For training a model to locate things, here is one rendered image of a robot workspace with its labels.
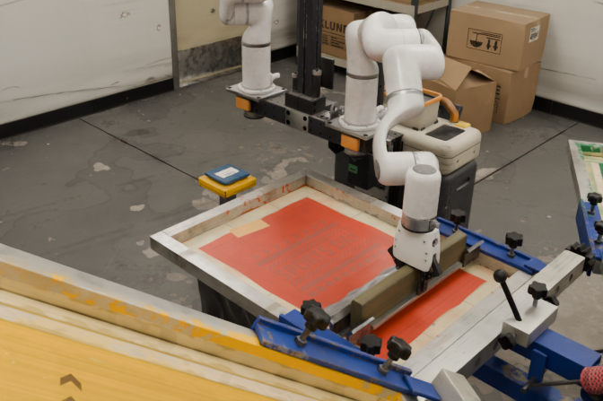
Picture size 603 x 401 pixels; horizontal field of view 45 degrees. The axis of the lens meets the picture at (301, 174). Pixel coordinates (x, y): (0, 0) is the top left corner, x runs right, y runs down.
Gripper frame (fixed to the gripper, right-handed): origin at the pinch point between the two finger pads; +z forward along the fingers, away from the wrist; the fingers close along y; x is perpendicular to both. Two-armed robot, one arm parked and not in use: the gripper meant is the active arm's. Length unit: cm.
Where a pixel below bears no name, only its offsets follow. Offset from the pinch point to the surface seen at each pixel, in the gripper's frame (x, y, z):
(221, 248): 16, 48, 6
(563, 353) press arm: 2.4, -37.3, -2.6
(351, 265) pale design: -2.1, 19.6, 5.8
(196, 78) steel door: -233, 375, 98
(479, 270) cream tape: -23.3, -4.5, 5.8
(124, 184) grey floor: -85, 259, 101
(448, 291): -10.2, -3.9, 5.9
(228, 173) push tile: -12, 78, 4
